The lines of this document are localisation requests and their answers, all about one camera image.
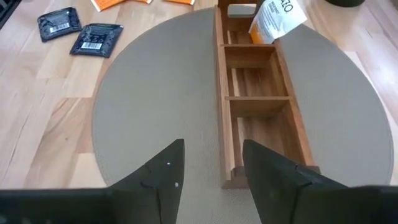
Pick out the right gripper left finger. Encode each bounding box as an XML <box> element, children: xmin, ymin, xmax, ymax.
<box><xmin>110</xmin><ymin>139</ymin><xmax>185</xmax><ymax>224</ymax></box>

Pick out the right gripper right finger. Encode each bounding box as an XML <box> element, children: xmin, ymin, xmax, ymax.
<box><xmin>243</xmin><ymin>139</ymin><xmax>348</xmax><ymax>224</ymax></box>

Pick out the dark blue tea bag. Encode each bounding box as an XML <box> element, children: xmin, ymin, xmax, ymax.
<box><xmin>36</xmin><ymin>6</ymin><xmax>83</xmax><ymax>43</ymax></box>
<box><xmin>69</xmin><ymin>23</ymin><xmax>124</xmax><ymax>58</ymax></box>

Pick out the white orange Tazo tea bag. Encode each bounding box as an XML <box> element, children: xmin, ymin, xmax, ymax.
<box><xmin>248</xmin><ymin>0</ymin><xmax>308</xmax><ymax>45</ymax></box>

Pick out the wooden compartment tea box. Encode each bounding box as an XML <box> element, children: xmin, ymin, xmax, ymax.
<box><xmin>213</xmin><ymin>0</ymin><xmax>321</xmax><ymax>190</ymax></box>

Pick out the round grey table mat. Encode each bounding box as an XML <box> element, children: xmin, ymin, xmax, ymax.
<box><xmin>91</xmin><ymin>6</ymin><xmax>395</xmax><ymax>224</ymax></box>

